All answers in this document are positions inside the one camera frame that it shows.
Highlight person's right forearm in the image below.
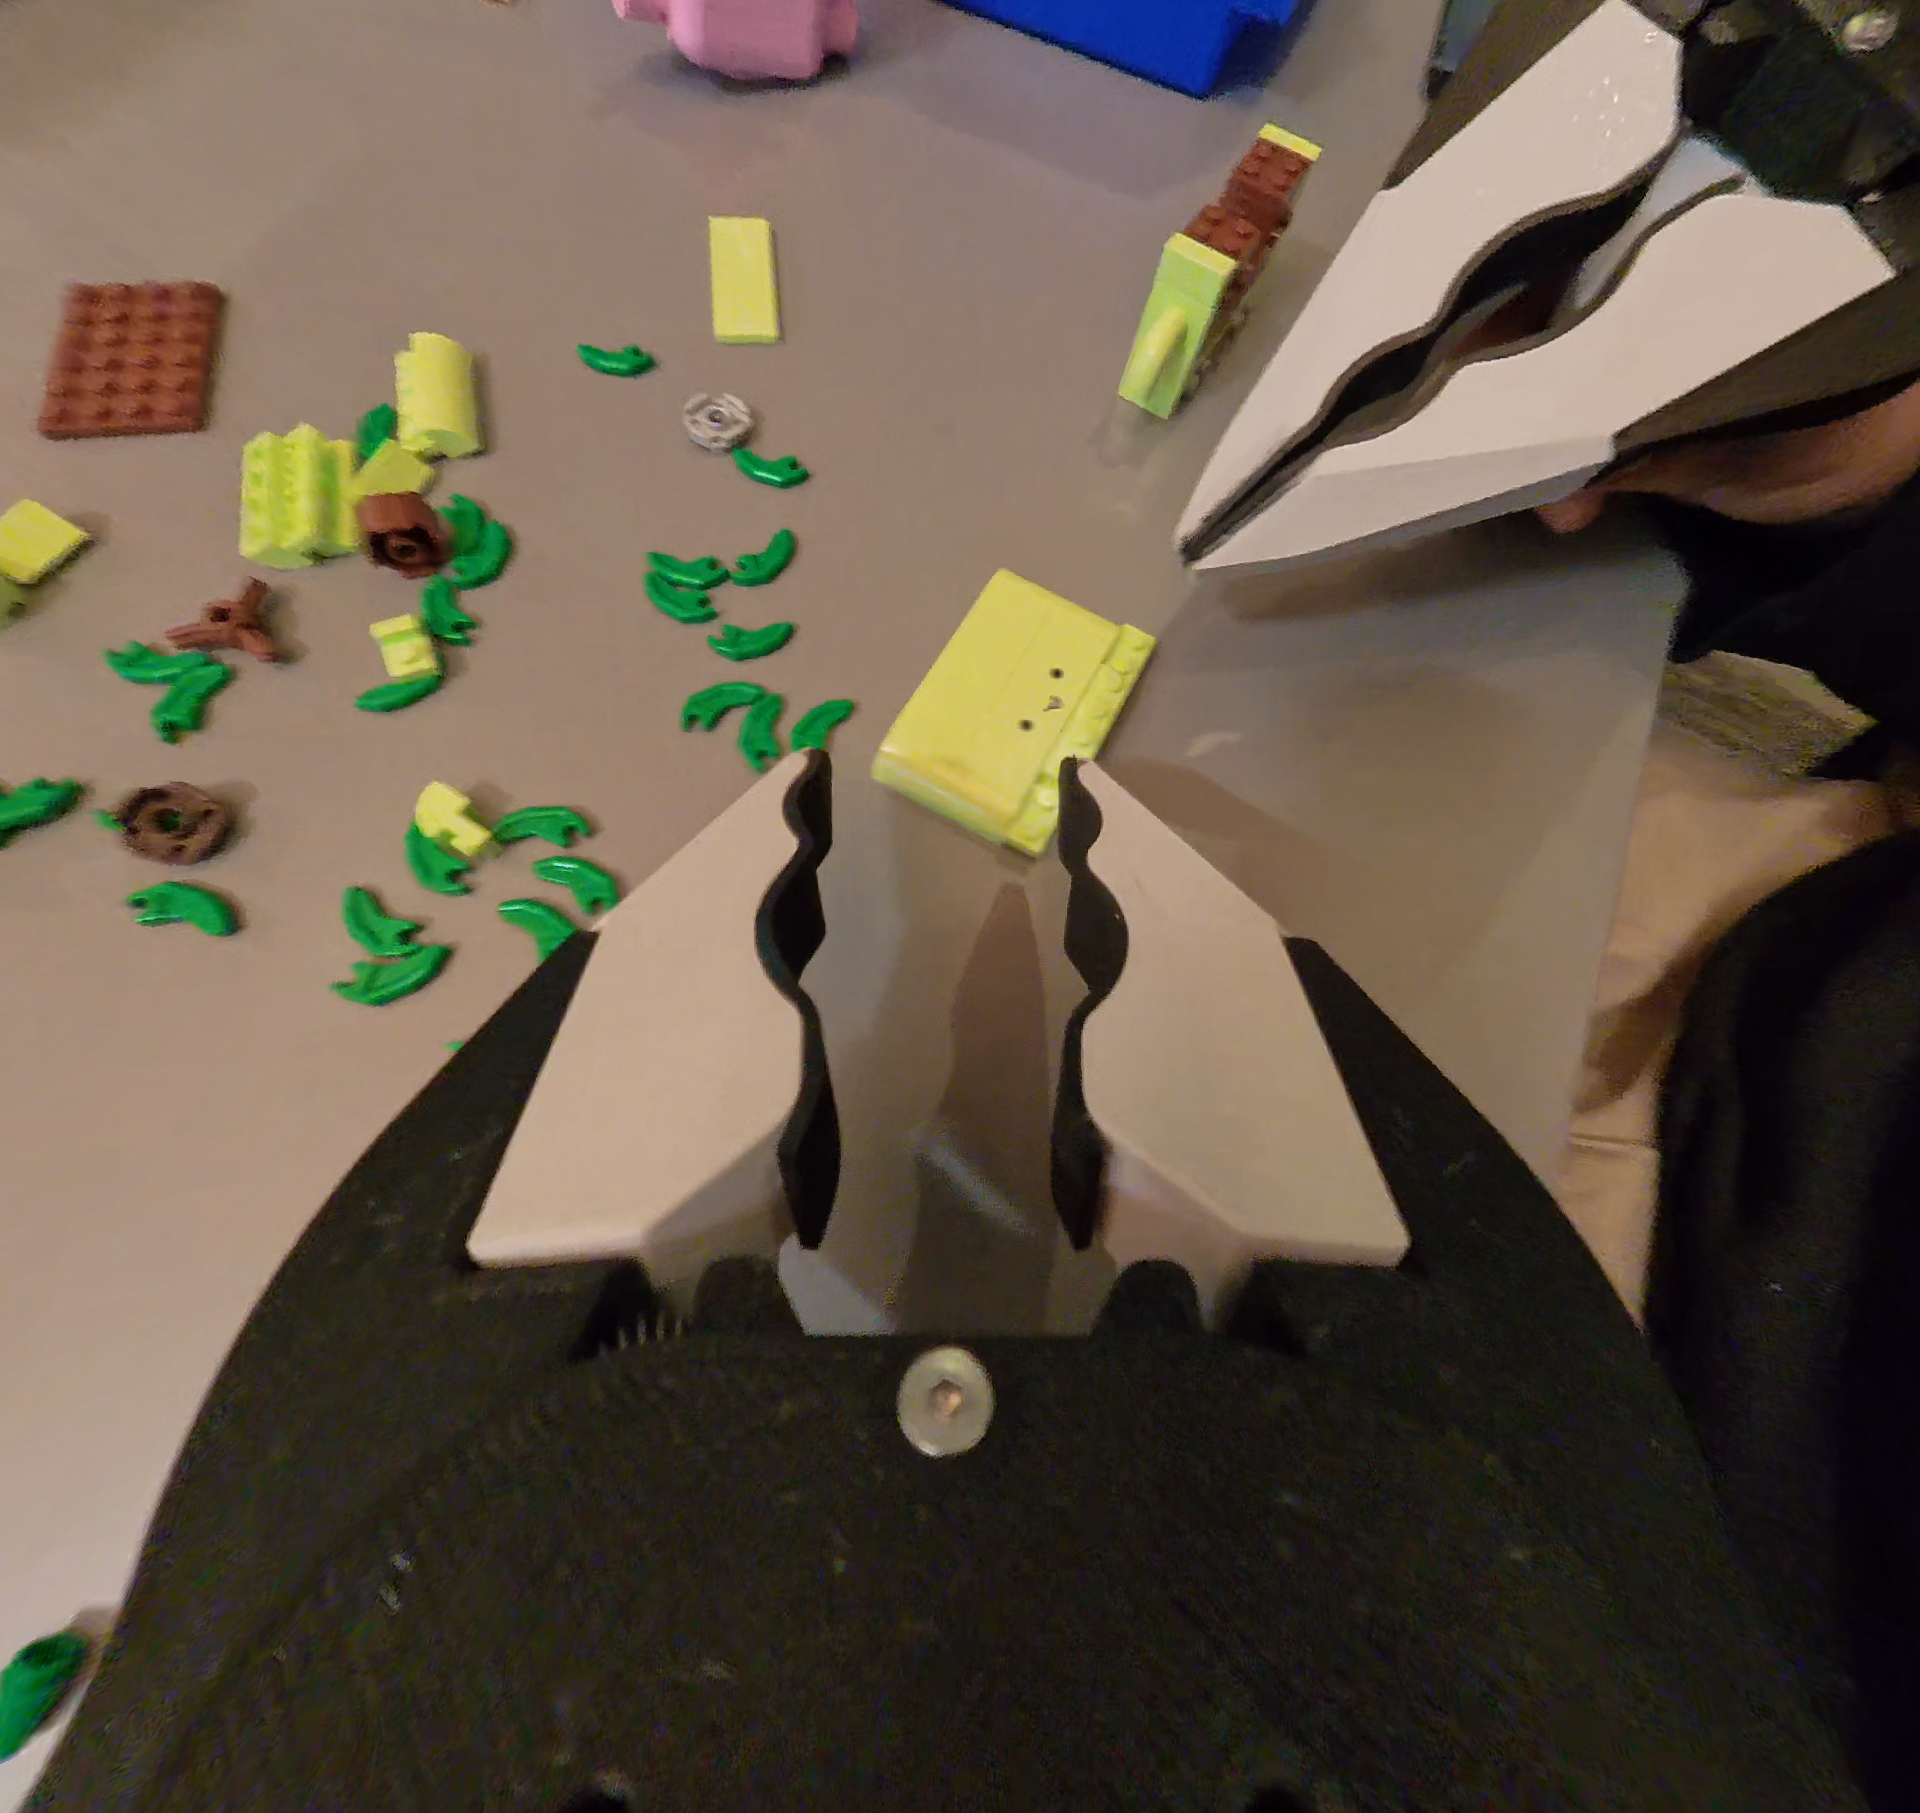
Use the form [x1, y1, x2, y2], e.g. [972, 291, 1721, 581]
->
[1657, 492, 1920, 736]

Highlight person's right hand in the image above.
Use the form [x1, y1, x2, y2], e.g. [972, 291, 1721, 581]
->
[1534, 376, 1920, 540]

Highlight person's tan trousers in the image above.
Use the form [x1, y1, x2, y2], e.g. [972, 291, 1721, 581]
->
[1560, 710, 1892, 1319]

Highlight large brown studded plate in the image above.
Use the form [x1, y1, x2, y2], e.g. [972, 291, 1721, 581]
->
[38, 280, 227, 438]

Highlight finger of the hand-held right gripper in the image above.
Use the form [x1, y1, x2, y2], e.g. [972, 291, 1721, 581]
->
[1185, 190, 1901, 577]
[1177, 0, 1688, 559]

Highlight stack of lime bricks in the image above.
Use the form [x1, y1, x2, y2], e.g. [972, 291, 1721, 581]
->
[236, 422, 362, 571]

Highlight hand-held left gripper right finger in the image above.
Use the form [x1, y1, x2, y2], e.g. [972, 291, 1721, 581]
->
[1052, 760, 1413, 1316]

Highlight scatter of green leaf pieces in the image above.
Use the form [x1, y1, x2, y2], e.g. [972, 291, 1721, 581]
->
[0, 343, 860, 1009]

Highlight large lime half-round brick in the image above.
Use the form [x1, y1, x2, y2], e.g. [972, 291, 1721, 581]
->
[393, 329, 486, 462]

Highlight dark round plate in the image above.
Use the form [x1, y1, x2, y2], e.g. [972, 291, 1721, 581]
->
[118, 782, 236, 864]

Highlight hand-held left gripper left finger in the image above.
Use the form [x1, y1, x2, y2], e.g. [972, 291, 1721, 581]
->
[465, 751, 842, 1300]

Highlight brown and lime trunk build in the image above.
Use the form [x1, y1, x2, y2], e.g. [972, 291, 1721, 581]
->
[1117, 120, 1324, 420]

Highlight brown stump piece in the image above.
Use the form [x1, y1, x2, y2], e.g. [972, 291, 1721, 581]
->
[357, 492, 451, 581]

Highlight lime tile with face print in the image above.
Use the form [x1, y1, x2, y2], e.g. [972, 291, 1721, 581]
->
[959, 597, 1127, 811]

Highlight brown and lime brick assembly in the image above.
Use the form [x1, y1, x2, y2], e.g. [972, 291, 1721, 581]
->
[870, 568, 1160, 859]

